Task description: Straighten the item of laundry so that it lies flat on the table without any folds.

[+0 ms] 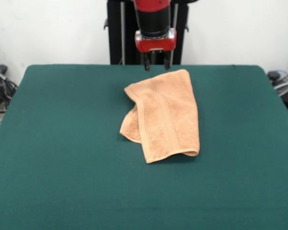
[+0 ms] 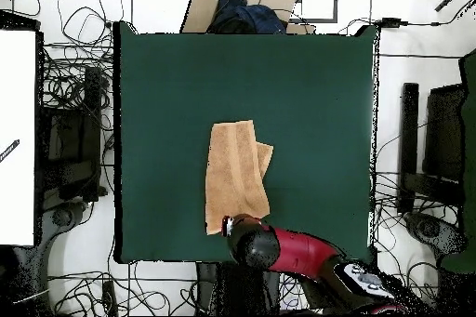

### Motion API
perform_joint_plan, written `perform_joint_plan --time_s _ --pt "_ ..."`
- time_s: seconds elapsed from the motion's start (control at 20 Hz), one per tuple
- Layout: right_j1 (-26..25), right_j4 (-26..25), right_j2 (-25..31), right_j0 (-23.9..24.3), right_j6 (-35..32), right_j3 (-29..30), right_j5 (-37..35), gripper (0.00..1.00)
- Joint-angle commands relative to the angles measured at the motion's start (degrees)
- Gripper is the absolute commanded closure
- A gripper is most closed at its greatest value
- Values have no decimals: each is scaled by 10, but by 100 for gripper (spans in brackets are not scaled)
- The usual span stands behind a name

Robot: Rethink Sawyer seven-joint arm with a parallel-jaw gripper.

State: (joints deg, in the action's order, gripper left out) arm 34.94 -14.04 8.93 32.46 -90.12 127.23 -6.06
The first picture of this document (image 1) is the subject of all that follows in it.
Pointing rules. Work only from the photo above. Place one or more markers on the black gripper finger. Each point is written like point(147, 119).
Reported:
point(167, 63)
point(147, 63)

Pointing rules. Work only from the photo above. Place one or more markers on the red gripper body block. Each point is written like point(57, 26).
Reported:
point(156, 44)

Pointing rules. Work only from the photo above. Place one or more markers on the tan terry towel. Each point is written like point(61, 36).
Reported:
point(168, 115)

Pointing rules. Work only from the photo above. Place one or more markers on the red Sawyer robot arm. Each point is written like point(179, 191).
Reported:
point(153, 16)

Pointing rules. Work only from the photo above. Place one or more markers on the dark green table cloth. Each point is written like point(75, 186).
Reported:
point(50, 155)

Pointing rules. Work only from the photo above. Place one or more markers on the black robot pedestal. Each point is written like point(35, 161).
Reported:
point(120, 31)

